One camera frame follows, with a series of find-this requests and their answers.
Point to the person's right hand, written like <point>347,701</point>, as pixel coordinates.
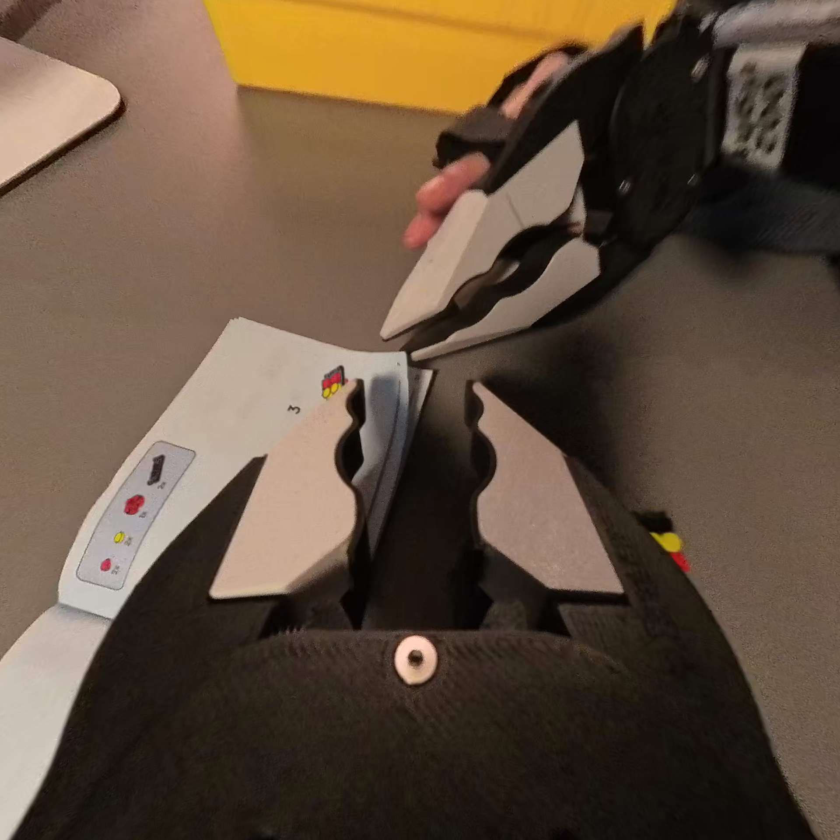
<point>446,190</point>

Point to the black yellow red lego model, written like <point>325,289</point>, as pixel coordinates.
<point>673,544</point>

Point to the yellow plastic bin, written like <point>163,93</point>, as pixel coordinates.
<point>407,46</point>

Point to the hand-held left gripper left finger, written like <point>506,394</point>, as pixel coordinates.
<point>295,518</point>

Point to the white flat base plate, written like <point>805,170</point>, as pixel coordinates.
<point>46,111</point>

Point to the person's right forearm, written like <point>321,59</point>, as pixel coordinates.
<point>774,216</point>

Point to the white instruction booklet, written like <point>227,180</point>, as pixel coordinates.
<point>216,426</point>

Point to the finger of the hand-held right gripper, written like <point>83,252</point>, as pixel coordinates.
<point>551,289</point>
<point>472,243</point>

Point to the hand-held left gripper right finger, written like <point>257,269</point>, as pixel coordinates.
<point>544,525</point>

